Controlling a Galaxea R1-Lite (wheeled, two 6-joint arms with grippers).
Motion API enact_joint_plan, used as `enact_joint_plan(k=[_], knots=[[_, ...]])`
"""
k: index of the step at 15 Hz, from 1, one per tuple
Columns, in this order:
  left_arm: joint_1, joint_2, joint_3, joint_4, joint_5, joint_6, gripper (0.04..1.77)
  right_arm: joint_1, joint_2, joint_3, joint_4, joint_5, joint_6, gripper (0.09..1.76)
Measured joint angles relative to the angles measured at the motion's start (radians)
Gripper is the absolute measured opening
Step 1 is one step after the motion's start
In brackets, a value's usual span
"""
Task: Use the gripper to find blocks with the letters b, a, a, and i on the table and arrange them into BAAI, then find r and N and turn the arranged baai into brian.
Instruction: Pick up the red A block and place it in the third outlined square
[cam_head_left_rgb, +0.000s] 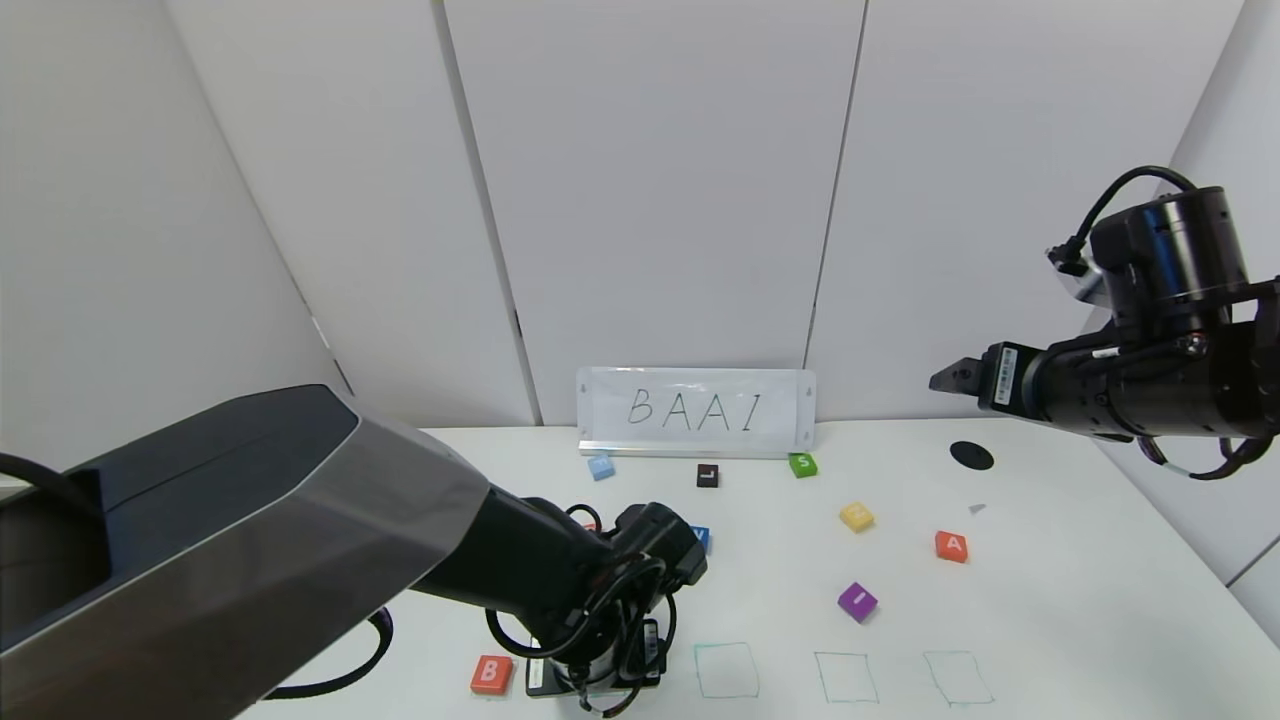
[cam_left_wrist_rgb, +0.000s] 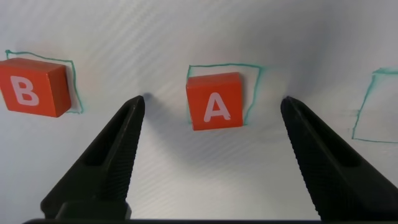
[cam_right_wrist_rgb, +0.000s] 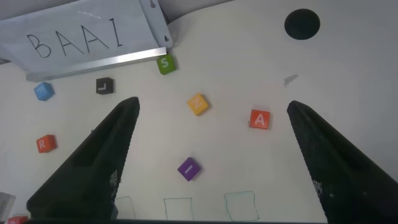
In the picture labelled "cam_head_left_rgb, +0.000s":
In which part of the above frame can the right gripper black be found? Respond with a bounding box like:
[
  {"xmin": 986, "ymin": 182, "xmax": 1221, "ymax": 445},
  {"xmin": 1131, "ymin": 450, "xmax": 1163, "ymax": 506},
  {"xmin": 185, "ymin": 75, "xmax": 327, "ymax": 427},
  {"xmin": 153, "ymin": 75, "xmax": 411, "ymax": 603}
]
[{"xmin": 928, "ymin": 336, "xmax": 1111, "ymax": 436}]

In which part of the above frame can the orange B letter block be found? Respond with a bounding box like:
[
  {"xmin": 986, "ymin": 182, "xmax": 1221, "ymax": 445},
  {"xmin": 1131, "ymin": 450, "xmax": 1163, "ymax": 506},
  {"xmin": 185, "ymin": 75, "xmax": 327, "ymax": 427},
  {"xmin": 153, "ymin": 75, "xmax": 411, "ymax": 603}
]
[{"xmin": 470, "ymin": 655, "xmax": 515, "ymax": 697}]

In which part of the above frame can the white BAAI sign board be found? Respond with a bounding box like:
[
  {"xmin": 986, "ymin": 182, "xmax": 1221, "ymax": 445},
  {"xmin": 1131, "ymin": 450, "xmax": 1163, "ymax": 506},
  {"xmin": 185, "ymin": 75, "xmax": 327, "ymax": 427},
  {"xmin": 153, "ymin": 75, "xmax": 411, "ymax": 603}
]
[{"xmin": 577, "ymin": 367, "xmax": 817, "ymax": 460}]

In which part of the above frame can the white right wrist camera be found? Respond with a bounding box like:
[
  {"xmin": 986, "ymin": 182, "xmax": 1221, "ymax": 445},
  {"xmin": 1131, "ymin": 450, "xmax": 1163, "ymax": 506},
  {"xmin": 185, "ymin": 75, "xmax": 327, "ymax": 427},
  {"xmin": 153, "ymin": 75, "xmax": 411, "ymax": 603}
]
[{"xmin": 1045, "ymin": 243, "xmax": 1106, "ymax": 301}]

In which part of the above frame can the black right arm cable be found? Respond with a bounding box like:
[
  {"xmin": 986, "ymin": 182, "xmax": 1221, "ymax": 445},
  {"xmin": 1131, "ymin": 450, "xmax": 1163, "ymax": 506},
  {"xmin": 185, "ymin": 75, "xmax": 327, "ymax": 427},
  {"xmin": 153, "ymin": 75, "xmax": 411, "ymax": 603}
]
[{"xmin": 1072, "ymin": 166, "xmax": 1196, "ymax": 251}]

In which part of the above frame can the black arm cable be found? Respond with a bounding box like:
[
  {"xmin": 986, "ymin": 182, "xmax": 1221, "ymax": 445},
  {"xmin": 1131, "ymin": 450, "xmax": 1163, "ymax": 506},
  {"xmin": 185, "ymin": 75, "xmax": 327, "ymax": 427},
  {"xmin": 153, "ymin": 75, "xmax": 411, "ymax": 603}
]
[
  {"xmin": 1072, "ymin": 166, "xmax": 1196, "ymax": 251},
  {"xmin": 262, "ymin": 607, "xmax": 394, "ymax": 700}
]

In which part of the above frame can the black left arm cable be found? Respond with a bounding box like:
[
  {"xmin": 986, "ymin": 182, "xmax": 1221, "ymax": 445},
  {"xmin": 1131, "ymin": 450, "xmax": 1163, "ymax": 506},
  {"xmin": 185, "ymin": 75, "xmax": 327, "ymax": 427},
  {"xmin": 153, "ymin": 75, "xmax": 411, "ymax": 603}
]
[{"xmin": 262, "ymin": 607, "xmax": 394, "ymax": 700}]

